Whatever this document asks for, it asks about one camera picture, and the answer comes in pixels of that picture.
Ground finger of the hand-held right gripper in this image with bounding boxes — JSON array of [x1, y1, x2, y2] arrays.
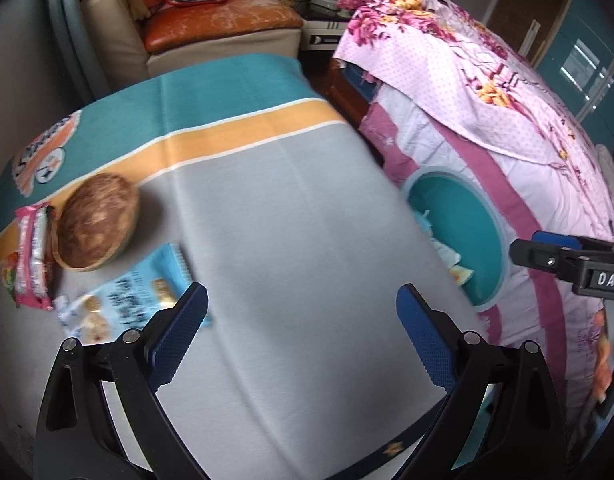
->
[[531, 230, 614, 257], [508, 239, 585, 286]]

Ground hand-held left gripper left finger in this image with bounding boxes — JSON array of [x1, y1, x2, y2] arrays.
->
[[34, 282, 210, 480]]

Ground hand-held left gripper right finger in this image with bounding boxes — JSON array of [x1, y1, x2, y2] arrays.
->
[[394, 284, 570, 480]]

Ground teal round bin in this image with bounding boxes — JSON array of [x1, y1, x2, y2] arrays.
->
[[404, 169, 510, 308]]

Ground person's right hand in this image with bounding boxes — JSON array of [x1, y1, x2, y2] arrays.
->
[[591, 332, 614, 403]]

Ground blue biscuit packet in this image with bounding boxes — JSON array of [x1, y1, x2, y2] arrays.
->
[[57, 242, 215, 346]]

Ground white crumpled wrapper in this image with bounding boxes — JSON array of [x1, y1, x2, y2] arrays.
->
[[432, 237, 461, 267]]

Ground light blue wrapper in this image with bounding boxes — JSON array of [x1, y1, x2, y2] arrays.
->
[[412, 208, 434, 237]]

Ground brown wooden bowl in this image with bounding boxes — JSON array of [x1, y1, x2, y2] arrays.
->
[[53, 172, 140, 272]]

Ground pink snack packet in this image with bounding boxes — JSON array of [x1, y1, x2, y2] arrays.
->
[[13, 202, 58, 311]]

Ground teal grey printed blanket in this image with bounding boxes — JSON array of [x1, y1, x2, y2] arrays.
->
[[0, 52, 493, 480]]

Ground red green snack packet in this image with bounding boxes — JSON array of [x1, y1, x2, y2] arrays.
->
[[1, 252, 20, 303]]

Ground pink floral quilt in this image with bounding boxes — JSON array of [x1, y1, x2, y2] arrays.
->
[[332, 0, 614, 441]]

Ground brown wooden door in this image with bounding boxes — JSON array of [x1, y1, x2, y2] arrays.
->
[[487, 0, 578, 68]]

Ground beige armchair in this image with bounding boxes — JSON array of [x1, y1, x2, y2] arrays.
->
[[79, 0, 304, 93]]

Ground orange seat cushion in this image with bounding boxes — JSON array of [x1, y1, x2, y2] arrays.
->
[[139, 0, 304, 53]]

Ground glass low media stand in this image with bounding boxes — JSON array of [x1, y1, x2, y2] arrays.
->
[[299, 0, 349, 53]]

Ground brown wooden bed frame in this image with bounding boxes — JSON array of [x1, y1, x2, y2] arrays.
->
[[329, 57, 383, 133]]

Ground grey vertical frame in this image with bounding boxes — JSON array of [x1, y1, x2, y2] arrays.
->
[[44, 0, 112, 101]]

